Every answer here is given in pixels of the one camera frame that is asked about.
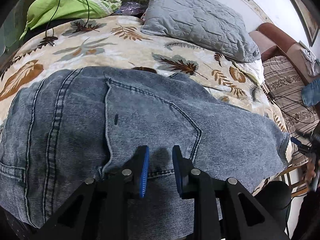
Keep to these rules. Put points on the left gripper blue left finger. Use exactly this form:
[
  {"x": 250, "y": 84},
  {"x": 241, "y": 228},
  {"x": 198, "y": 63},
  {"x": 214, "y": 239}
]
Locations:
[{"x": 98, "y": 209}]

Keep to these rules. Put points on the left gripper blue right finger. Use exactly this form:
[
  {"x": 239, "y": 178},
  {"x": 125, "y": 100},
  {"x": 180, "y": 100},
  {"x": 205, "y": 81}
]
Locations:
[{"x": 222, "y": 209}]

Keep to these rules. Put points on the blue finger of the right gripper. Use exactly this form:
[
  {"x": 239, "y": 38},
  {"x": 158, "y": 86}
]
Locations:
[{"x": 296, "y": 141}]

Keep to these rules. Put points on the grey-blue denim jeans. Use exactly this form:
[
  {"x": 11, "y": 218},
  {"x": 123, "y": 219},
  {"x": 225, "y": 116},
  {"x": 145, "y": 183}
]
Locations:
[{"x": 86, "y": 123}]

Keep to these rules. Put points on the person's right hand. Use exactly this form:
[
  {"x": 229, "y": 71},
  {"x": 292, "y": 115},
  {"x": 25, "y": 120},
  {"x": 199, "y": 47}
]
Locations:
[{"x": 312, "y": 174}]

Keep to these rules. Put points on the blue denim garment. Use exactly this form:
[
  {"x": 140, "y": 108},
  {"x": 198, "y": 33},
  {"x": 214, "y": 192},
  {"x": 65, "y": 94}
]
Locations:
[{"x": 311, "y": 93}]

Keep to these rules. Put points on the black power adapter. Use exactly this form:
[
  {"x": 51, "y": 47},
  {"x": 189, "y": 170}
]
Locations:
[{"x": 271, "y": 95}]

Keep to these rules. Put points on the striped brown floral cushion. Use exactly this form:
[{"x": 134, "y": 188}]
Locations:
[{"x": 282, "y": 79}]

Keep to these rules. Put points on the cream floral pillow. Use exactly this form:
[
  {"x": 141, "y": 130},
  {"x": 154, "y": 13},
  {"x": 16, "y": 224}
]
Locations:
[{"x": 254, "y": 70}]

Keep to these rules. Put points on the brown padded headboard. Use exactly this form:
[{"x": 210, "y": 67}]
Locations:
[{"x": 272, "y": 41}]

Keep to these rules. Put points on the beige leaf-print blanket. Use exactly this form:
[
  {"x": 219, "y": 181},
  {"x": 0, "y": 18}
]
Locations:
[{"x": 118, "y": 41}]

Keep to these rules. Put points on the grey quilted pillow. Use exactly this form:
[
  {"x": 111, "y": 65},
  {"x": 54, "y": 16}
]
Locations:
[{"x": 206, "y": 23}]

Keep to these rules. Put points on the purple patterned cloth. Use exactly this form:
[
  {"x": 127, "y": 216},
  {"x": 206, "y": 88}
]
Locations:
[{"x": 131, "y": 9}]

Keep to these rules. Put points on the green patterned quilt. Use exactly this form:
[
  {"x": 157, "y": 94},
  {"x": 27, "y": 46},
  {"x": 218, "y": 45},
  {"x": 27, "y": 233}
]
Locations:
[{"x": 43, "y": 11}]

